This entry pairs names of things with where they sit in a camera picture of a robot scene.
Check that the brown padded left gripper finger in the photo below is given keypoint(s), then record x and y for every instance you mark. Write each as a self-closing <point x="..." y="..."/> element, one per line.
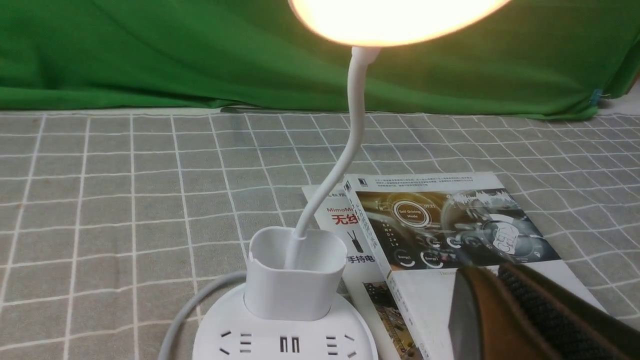
<point x="516" y="313"/>

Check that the white desk lamp with socket base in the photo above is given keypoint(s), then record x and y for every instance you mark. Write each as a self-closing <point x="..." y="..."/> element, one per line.
<point x="286" y="304"/>

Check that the white self-driving textbook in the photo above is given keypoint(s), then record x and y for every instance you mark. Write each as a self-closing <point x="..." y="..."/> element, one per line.
<point x="421" y="228"/>

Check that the thin white magazine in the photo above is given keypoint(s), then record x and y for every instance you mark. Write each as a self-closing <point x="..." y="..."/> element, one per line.
<point x="364" y="281"/>

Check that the blue binder clip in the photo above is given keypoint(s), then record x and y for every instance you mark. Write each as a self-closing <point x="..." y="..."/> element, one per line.
<point x="598" y="97"/>

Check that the green backdrop cloth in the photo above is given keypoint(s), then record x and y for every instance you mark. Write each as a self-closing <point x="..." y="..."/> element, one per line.
<point x="532" y="58"/>

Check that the grey checked tablecloth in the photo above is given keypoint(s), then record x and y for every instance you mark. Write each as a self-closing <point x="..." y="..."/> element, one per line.
<point x="111" y="222"/>

